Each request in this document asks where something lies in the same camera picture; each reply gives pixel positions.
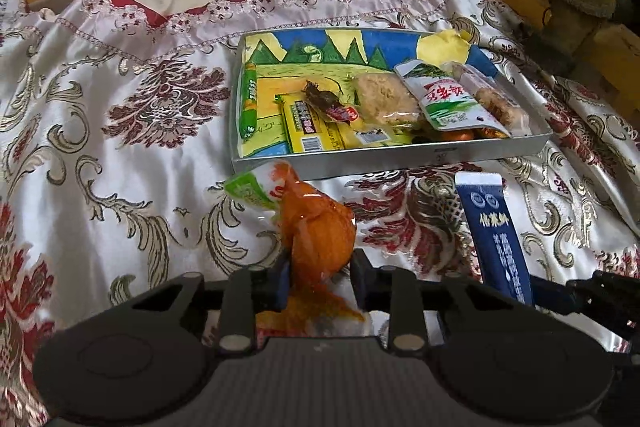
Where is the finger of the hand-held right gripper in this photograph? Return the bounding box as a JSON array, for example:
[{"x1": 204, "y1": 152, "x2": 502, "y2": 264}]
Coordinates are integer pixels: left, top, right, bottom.
[{"x1": 530, "y1": 279, "x2": 576, "y2": 309}]

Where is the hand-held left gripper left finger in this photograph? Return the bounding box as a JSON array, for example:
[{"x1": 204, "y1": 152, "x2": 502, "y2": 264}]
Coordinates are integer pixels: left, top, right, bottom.
[{"x1": 131, "y1": 252, "x2": 292, "y2": 354}]

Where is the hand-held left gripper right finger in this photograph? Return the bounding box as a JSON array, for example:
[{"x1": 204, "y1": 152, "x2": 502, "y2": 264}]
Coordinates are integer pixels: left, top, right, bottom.
[{"x1": 350, "y1": 249, "x2": 506, "y2": 354}]

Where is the orange packet with green end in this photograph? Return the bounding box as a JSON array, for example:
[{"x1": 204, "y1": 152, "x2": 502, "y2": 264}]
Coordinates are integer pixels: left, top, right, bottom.
[{"x1": 224, "y1": 159, "x2": 368, "y2": 338}]

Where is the dark blue snack packet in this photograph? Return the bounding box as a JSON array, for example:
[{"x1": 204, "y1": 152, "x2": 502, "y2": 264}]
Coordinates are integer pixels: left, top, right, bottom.
[{"x1": 454, "y1": 172, "x2": 536, "y2": 308}]

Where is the colourful painted tray box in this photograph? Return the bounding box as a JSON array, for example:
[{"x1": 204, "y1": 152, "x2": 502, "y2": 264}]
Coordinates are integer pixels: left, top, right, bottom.
[{"x1": 231, "y1": 26, "x2": 553, "y2": 178}]

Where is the clear rice cracker packet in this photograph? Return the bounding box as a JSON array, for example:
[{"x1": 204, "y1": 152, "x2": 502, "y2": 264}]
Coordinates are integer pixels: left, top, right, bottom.
[{"x1": 352, "y1": 73, "x2": 426, "y2": 130}]

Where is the clear brown bar packet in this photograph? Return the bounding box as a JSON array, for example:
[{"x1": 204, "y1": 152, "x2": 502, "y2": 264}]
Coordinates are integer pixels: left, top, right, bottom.
[{"x1": 440, "y1": 61, "x2": 533, "y2": 138}]

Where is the yellow snack bar packet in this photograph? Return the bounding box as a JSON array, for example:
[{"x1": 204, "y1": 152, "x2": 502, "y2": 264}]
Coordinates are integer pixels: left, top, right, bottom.
[{"x1": 274, "y1": 93, "x2": 391, "y2": 154}]

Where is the small orange snack packet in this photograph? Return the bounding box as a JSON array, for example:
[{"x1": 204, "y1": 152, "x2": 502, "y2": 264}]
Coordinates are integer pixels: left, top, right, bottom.
[{"x1": 430, "y1": 127, "x2": 506, "y2": 142}]

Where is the green sausage stick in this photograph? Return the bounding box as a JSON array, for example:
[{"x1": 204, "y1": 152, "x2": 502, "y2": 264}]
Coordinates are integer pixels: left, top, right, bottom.
[{"x1": 239, "y1": 62, "x2": 260, "y2": 140}]

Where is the dark brown meat packet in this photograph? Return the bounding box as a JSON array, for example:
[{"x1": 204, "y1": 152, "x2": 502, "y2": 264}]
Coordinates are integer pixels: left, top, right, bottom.
[{"x1": 300, "y1": 79, "x2": 361, "y2": 124}]

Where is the green and white vegetable packet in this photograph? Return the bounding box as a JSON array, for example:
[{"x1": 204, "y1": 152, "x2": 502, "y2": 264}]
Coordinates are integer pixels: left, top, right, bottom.
[{"x1": 394, "y1": 59, "x2": 511, "y2": 138}]

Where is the painted paper tray liner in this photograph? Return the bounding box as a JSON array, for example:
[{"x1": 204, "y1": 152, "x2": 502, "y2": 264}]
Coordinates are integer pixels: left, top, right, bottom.
[{"x1": 240, "y1": 29, "x2": 501, "y2": 158}]

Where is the floral satin bedspread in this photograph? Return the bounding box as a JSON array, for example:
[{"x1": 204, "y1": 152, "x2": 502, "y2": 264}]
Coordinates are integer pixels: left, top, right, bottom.
[{"x1": 0, "y1": 0, "x2": 640, "y2": 427}]

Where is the wooden furniture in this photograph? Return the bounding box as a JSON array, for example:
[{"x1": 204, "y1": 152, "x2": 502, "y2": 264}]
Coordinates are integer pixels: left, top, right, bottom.
[{"x1": 570, "y1": 22, "x2": 640, "y2": 118}]

